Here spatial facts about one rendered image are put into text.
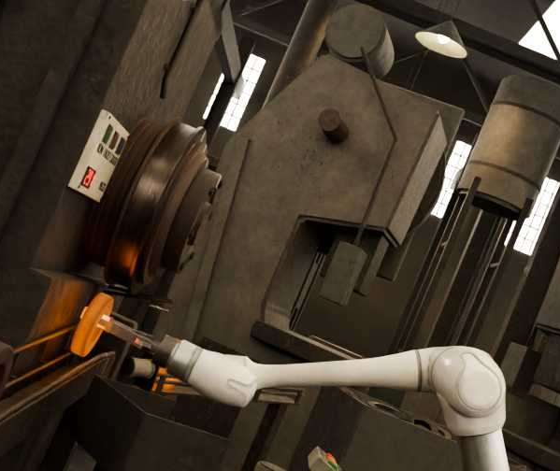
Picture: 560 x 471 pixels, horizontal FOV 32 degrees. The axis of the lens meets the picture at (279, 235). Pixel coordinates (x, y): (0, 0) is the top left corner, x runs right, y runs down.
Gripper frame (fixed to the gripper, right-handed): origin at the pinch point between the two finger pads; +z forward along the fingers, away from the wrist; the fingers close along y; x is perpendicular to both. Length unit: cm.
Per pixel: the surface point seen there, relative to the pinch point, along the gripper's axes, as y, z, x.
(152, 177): -1.9, 2.3, 36.1
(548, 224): 857, -264, 230
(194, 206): 6.3, -8.8, 34.4
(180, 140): 4.7, 1.3, 47.5
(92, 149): -27.0, 12.1, 34.4
